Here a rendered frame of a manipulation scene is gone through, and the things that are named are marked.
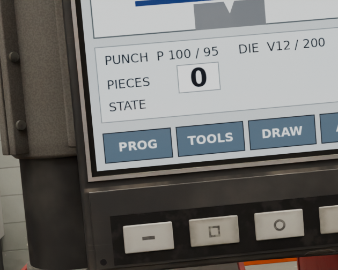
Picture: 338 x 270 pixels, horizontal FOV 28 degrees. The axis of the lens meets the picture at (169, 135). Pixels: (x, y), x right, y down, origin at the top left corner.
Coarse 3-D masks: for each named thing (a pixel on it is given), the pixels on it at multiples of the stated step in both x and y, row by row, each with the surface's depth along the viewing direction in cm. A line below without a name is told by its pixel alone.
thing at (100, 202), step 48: (96, 192) 50; (144, 192) 51; (192, 192) 51; (240, 192) 51; (288, 192) 51; (336, 192) 51; (96, 240) 51; (144, 240) 51; (192, 240) 51; (240, 240) 51; (288, 240) 51; (336, 240) 52
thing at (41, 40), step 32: (0, 0) 60; (32, 0) 60; (0, 32) 60; (32, 32) 61; (64, 32) 60; (0, 64) 61; (32, 64) 61; (64, 64) 61; (0, 96) 61; (32, 96) 61; (64, 96) 61; (0, 128) 62; (32, 128) 62; (64, 128) 61; (32, 160) 63; (64, 160) 62; (32, 192) 64; (64, 192) 62; (32, 224) 64; (64, 224) 62; (32, 256) 65; (64, 256) 63
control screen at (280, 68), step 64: (128, 0) 50; (192, 0) 50; (256, 0) 50; (320, 0) 51; (128, 64) 50; (256, 64) 51; (320, 64) 51; (128, 128) 50; (192, 128) 51; (256, 128) 51; (320, 128) 51
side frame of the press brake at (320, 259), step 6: (300, 258) 167; (306, 258) 157; (312, 258) 147; (318, 258) 138; (324, 258) 131; (330, 258) 124; (336, 258) 118; (300, 264) 168; (306, 264) 157; (312, 264) 148; (318, 264) 139; (324, 264) 132; (330, 264) 125; (336, 264) 119
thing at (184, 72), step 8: (184, 64) 50; (192, 64) 50; (200, 64) 50; (208, 64) 50; (216, 64) 51; (184, 72) 50; (192, 72) 50; (200, 72) 50; (208, 72) 51; (216, 72) 51; (184, 80) 50; (192, 80) 50; (200, 80) 51; (208, 80) 51; (216, 80) 51; (184, 88) 51; (192, 88) 51; (200, 88) 51; (208, 88) 51; (216, 88) 51
